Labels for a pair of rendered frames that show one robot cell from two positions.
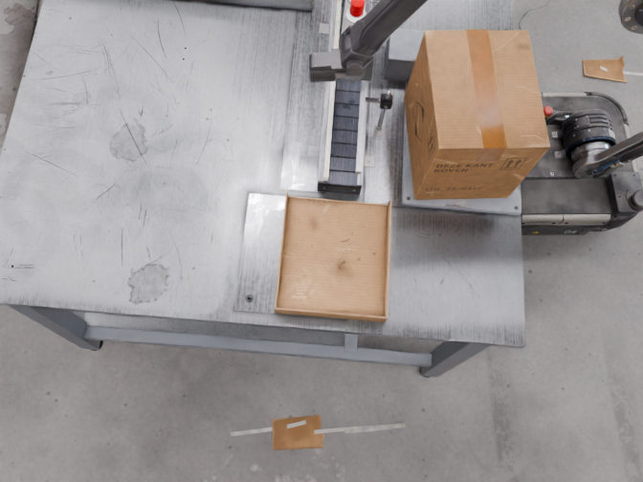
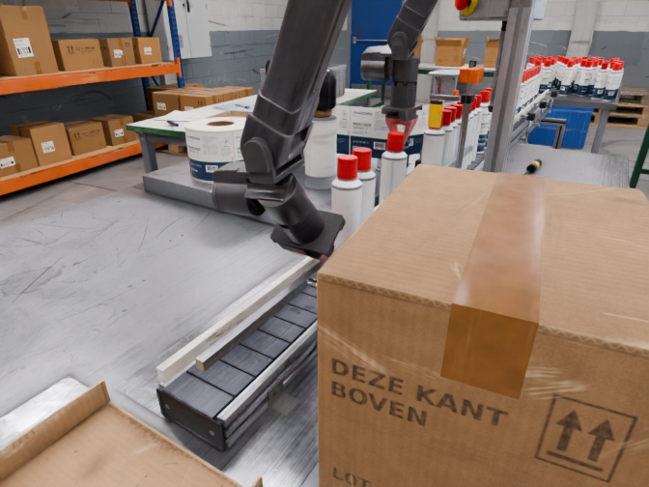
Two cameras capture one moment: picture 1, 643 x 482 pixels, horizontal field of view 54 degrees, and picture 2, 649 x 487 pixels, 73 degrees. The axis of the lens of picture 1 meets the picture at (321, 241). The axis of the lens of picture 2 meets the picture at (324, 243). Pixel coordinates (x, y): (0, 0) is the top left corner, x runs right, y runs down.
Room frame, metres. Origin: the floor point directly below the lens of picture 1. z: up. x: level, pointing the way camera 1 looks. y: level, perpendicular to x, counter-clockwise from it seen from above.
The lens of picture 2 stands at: (0.45, -0.37, 1.28)
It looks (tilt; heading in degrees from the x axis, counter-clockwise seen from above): 26 degrees down; 36
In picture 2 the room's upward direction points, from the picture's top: straight up
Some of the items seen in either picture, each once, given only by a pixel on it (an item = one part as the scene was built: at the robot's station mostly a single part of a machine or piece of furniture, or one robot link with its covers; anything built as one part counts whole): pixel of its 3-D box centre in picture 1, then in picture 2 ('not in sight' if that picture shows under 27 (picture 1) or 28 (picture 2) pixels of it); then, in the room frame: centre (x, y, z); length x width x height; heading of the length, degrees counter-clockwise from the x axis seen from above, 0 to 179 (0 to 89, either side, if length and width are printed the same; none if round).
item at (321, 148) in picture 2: not in sight; (320, 129); (1.39, 0.31, 1.03); 0.09 x 0.09 x 0.30
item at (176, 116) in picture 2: not in sight; (183, 117); (2.05, 1.75, 0.81); 0.38 x 0.36 x 0.02; 10
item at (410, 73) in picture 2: not in sight; (403, 69); (1.41, 0.10, 1.19); 0.07 x 0.06 x 0.07; 100
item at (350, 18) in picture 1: (353, 30); (346, 214); (1.04, 0.00, 0.98); 0.05 x 0.05 x 0.20
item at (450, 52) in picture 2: not in sight; (451, 50); (6.72, 2.00, 0.96); 0.43 x 0.42 x 0.37; 97
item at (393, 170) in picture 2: not in sight; (392, 182); (1.24, 0.02, 0.98); 0.05 x 0.05 x 0.20
